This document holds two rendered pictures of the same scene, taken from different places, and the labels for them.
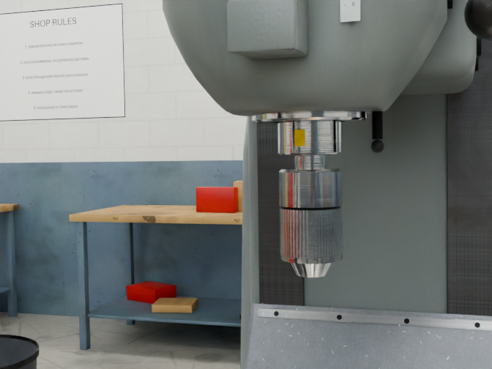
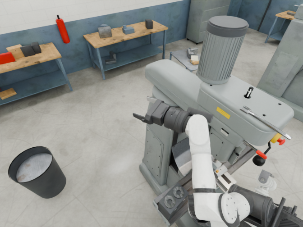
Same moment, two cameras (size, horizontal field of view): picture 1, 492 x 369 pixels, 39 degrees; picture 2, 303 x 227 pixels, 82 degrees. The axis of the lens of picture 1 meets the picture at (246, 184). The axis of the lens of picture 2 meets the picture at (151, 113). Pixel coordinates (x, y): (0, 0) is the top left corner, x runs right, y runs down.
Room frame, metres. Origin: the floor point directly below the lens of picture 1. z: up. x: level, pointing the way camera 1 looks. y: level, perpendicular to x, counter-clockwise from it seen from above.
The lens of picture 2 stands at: (0.48, 0.86, 2.50)
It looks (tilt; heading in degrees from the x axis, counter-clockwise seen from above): 45 degrees down; 308
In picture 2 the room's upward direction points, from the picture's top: straight up
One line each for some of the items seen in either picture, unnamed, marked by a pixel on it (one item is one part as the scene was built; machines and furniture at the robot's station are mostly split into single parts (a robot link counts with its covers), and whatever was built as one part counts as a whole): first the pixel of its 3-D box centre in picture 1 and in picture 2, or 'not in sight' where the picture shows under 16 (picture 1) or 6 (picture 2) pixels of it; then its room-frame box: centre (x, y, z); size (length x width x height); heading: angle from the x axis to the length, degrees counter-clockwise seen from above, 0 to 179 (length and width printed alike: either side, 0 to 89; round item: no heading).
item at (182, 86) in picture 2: not in sight; (181, 85); (1.00, -0.20, 1.66); 0.80 x 0.23 x 0.20; 163
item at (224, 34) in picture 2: not in sight; (219, 51); (0.76, -0.12, 2.05); 0.20 x 0.20 x 0.32
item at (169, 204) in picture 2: not in sight; (173, 201); (0.64, 0.38, 1.02); 0.22 x 0.12 x 0.20; 81
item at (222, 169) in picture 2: not in sight; (220, 171); (0.44, -0.11, 1.01); 0.12 x 0.06 x 0.04; 70
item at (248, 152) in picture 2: not in sight; (210, 174); (0.50, -0.10, 0.88); 1.24 x 0.23 x 0.08; 73
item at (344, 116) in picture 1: (309, 116); not in sight; (0.52, -0.05, 1.31); 0.09 x 0.09 x 0.01
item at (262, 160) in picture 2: not in sight; (259, 159); (0.28, -0.08, 1.44); 0.07 x 0.07 x 0.06
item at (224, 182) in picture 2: not in sight; (217, 170); (0.47, -0.12, 0.97); 0.35 x 0.15 x 0.11; 160
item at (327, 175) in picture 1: (310, 175); not in sight; (0.52, -0.05, 1.26); 0.05 x 0.05 x 0.01
